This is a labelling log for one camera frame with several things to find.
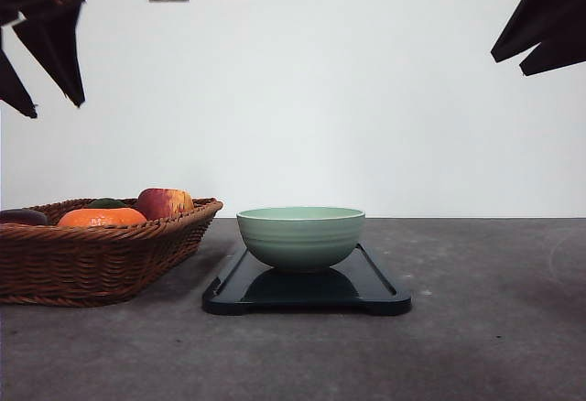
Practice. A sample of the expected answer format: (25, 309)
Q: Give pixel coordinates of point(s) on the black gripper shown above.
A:
(51, 33)

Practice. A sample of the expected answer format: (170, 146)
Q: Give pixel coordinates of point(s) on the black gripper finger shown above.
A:
(537, 21)
(555, 53)

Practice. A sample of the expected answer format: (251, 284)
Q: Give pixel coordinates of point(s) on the light green ceramic bowl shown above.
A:
(301, 237)

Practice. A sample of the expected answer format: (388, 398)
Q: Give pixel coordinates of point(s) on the brown wicker basket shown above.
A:
(49, 264)

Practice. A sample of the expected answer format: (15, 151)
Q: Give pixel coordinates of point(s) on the dark purple fruit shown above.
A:
(24, 216)

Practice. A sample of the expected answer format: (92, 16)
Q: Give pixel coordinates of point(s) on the green avocado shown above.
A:
(106, 203)

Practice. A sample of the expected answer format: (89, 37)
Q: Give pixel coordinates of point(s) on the orange tangerine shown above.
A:
(101, 217)

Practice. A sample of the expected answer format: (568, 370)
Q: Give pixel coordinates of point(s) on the red yellow apple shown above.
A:
(162, 203)

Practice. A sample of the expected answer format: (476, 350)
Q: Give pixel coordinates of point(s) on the dark teal rectangular tray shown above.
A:
(358, 285)

